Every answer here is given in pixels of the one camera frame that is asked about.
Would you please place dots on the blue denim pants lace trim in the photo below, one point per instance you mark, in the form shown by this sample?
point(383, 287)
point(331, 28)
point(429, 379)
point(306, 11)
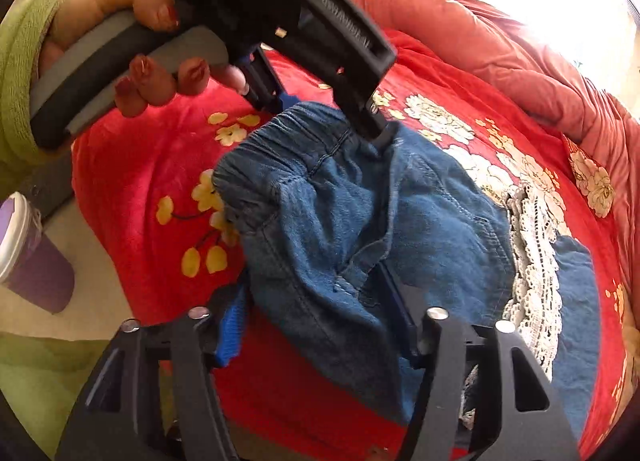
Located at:
point(325, 221)

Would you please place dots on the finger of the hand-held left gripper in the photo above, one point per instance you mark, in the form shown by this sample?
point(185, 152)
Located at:
point(384, 132)
point(265, 81)

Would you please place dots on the purple cup white lid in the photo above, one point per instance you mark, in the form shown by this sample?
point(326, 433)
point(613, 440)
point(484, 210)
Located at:
point(40, 276)

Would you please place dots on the red floral blanket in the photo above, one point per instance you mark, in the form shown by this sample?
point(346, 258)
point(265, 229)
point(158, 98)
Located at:
point(140, 151)

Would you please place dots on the person's green garment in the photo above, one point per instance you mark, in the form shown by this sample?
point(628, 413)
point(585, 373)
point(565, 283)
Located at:
point(30, 391)

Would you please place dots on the salmon pink duvet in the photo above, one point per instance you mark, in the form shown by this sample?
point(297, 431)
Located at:
point(500, 51)

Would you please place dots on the person's left forearm green sleeve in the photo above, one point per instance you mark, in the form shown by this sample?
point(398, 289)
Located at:
point(20, 41)

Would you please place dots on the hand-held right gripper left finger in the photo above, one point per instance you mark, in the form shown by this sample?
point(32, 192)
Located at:
point(232, 336)

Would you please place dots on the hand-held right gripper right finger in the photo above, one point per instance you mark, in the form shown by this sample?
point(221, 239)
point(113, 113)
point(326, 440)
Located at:
point(402, 306)

